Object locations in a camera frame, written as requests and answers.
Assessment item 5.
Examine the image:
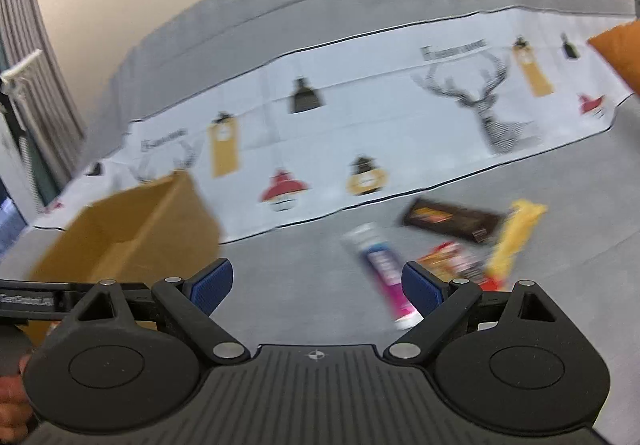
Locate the purple and white tube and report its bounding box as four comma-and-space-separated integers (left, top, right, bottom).
342, 222, 422, 332

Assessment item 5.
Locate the person's left hand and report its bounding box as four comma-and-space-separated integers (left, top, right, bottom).
0, 354, 35, 427

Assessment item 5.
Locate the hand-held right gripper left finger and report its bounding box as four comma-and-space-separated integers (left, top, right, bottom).
62, 259, 252, 367

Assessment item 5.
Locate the white metal rack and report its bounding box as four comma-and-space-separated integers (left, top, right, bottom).
0, 49, 47, 218

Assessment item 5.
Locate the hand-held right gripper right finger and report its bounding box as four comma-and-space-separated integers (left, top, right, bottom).
383, 261, 569, 367

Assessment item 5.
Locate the grey striped curtain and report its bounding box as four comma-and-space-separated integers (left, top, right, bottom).
0, 0, 87, 188

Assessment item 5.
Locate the yellow snack packet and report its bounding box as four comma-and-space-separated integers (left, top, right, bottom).
481, 199, 549, 292

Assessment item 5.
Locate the white printed cloth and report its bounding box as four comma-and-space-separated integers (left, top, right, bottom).
32, 7, 634, 246

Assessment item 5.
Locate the orange pillow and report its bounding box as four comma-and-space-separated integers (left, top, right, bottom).
587, 20, 640, 98

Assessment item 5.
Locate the cardboard box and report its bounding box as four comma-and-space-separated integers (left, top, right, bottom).
27, 170, 224, 334

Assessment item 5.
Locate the red orange snack packet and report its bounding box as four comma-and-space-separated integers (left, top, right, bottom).
417, 240, 494, 289

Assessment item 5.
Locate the dark brown chocolate bar packet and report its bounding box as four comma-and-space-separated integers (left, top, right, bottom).
401, 198, 504, 245

